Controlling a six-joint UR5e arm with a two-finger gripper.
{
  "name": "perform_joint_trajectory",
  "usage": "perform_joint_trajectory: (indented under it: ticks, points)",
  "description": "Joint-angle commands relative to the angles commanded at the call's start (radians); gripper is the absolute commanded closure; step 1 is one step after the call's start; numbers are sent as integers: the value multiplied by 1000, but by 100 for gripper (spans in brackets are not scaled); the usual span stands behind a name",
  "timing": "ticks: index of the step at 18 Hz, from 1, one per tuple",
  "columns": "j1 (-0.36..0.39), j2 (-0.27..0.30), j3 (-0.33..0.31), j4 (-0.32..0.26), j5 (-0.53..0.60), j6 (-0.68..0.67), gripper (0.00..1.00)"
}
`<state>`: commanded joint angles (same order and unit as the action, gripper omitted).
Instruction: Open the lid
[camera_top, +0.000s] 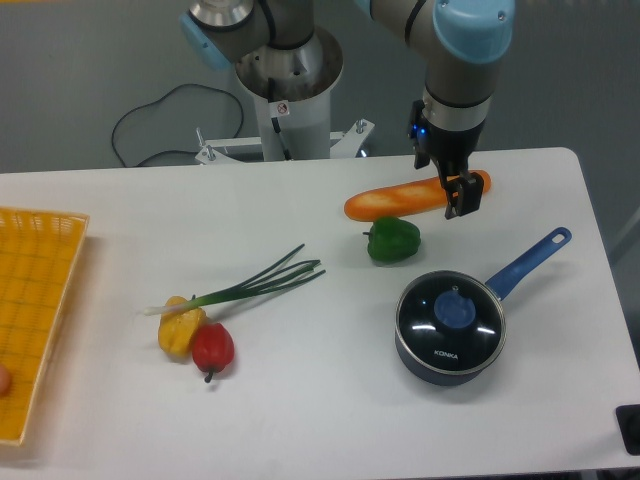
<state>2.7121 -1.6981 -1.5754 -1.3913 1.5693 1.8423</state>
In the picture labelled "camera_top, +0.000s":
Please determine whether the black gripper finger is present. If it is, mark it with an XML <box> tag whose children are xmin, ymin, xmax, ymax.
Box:
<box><xmin>440</xmin><ymin>175</ymin><xmax>459</xmax><ymax>220</ymax></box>
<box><xmin>456</xmin><ymin>172</ymin><xmax>483</xmax><ymax>216</ymax></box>

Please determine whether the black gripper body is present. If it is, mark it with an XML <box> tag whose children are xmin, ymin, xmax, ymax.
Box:
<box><xmin>408</xmin><ymin>100</ymin><xmax>484</xmax><ymax>176</ymax></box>

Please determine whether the glass lid with blue knob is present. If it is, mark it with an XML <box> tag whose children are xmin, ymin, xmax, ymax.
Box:
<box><xmin>395</xmin><ymin>270</ymin><xmax>506</xmax><ymax>376</ymax></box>

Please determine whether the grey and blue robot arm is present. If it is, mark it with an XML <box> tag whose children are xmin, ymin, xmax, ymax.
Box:
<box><xmin>180</xmin><ymin>1</ymin><xmax>515</xmax><ymax>218</ymax></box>

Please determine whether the orange baguette bread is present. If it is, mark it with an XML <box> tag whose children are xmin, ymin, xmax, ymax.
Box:
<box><xmin>343</xmin><ymin>170</ymin><xmax>493</xmax><ymax>223</ymax></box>

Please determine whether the green bell pepper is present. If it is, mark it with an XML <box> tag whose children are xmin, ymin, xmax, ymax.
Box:
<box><xmin>365</xmin><ymin>216</ymin><xmax>421</xmax><ymax>263</ymax></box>

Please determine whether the dark blue saucepan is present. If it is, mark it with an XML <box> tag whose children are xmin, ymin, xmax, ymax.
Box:
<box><xmin>393</xmin><ymin>227</ymin><xmax>573</xmax><ymax>388</ymax></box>

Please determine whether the green spring onion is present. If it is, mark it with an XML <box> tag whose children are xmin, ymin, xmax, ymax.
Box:
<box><xmin>142</xmin><ymin>244</ymin><xmax>326</xmax><ymax>316</ymax></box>

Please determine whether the black device at table corner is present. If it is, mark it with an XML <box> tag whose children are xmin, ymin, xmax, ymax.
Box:
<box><xmin>615</xmin><ymin>404</ymin><xmax>640</xmax><ymax>456</ymax></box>

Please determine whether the red bell pepper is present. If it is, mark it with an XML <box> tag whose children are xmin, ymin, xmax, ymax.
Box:
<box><xmin>191</xmin><ymin>323</ymin><xmax>235</xmax><ymax>383</ymax></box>

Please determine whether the yellow bell pepper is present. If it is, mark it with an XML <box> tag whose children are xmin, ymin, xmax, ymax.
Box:
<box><xmin>157</xmin><ymin>308</ymin><xmax>206</xmax><ymax>358</ymax></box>

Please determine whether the yellow woven basket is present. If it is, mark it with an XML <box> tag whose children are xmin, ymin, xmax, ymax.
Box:
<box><xmin>1</xmin><ymin>207</ymin><xmax>90</xmax><ymax>446</ymax></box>

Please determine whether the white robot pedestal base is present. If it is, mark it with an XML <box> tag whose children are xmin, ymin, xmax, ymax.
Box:
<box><xmin>193</xmin><ymin>29</ymin><xmax>376</xmax><ymax>166</ymax></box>

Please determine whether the black cable on floor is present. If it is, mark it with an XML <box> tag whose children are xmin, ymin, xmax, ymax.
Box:
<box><xmin>110</xmin><ymin>82</ymin><xmax>245</xmax><ymax>168</ymax></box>

